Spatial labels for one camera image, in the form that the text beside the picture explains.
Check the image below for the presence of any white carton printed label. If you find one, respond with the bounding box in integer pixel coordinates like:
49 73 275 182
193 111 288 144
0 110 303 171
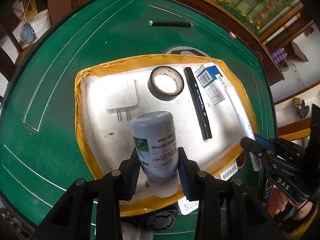
179 197 200 216

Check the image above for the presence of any black marker grey cap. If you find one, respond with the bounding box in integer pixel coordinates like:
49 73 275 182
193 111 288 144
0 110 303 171
148 20 193 28

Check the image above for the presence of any black tape roll white core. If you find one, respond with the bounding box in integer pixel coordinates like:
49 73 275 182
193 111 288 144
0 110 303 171
147 66 185 102

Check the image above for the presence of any white plastic bucket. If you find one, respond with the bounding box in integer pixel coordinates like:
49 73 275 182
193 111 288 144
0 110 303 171
29 9 52 38

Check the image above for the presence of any white blue medicine box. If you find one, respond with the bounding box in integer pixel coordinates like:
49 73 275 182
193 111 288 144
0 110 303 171
216 160 238 181
194 64 229 105

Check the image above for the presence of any white power adapter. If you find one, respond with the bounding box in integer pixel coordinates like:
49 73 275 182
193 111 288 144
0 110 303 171
104 79 138 122

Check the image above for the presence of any person's right hand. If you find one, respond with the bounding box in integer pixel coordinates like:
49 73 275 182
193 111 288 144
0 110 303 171
274 192 314 222

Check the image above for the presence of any white marker pen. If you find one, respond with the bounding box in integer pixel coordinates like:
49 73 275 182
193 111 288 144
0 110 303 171
234 80 263 172

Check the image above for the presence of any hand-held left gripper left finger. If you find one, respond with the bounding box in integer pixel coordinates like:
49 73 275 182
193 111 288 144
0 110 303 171
31 147 140 240

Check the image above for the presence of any blue grey dustpan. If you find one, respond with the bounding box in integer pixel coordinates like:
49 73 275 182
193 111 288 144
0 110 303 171
19 22 37 44

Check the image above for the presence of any artificial flower display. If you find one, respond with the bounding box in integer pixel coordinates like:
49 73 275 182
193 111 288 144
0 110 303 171
165 0 300 34

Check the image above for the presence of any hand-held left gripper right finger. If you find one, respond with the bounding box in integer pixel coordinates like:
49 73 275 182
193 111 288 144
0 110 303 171
177 147 284 240

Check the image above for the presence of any gold-taped white foam tray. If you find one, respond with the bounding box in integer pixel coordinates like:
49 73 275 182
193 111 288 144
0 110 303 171
74 54 258 217

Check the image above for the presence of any grey plastic bottle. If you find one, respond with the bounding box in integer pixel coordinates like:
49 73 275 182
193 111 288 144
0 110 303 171
130 111 180 198

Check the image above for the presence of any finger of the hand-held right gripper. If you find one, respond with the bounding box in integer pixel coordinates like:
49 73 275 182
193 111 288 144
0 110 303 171
240 136 283 170
254 134 304 160

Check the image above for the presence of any purple packets pack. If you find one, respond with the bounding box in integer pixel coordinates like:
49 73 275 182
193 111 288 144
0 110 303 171
270 49 287 63

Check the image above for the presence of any black ruffled round object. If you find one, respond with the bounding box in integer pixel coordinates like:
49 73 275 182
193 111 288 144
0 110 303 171
146 209 178 231

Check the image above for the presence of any cardboard box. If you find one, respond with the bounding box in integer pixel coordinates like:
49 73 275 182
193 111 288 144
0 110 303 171
290 40 309 62

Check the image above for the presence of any black marker pink cap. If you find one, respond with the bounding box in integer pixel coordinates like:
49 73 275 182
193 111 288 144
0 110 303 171
184 67 213 142

